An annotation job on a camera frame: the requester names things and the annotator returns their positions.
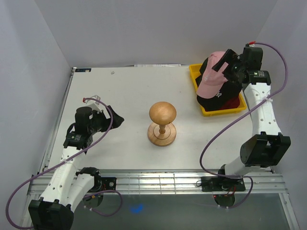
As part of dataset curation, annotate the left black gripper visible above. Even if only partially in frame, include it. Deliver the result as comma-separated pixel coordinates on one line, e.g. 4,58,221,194
88,105,124,135

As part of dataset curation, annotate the pink baseball cap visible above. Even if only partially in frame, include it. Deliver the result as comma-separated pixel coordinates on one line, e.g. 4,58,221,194
197,51,228,99

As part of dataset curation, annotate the black baseball cap white logo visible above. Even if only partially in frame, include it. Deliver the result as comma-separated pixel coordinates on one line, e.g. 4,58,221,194
197,81,242,111

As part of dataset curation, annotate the red baseball cap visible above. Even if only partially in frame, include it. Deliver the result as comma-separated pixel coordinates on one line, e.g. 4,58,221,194
220,97,240,110

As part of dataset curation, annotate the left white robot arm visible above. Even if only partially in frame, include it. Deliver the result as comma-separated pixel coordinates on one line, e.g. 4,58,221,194
28,104,124,230

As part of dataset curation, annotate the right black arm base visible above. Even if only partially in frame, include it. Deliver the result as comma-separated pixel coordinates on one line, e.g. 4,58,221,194
196,176,246,192

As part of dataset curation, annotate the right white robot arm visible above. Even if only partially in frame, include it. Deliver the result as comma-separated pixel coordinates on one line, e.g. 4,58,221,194
212,44,291,190

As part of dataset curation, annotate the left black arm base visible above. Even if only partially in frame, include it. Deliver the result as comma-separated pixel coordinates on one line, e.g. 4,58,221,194
89,176,117,193

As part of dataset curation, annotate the yellow plastic tray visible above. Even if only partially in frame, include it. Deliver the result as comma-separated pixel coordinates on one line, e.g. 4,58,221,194
189,63,247,117

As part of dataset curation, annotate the wooden hat stand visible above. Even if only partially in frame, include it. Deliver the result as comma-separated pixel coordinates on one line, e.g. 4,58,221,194
147,102,177,147

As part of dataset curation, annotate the blue label sticker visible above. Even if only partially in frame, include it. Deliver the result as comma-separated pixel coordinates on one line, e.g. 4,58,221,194
74,68,92,72

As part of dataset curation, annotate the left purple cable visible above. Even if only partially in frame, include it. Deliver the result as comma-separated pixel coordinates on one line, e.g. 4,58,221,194
5,97,123,228

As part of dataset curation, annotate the purple cable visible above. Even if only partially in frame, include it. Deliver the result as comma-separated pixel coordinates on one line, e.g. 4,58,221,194
199,42,288,209
5,97,123,228

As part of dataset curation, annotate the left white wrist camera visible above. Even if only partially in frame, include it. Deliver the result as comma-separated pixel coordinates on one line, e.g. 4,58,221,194
83,95,103,113

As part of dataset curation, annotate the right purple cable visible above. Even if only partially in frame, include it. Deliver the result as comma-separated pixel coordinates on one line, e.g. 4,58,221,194
199,42,288,209

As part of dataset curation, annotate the aluminium frame rail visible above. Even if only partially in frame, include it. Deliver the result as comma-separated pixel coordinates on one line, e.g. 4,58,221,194
27,169,288,196

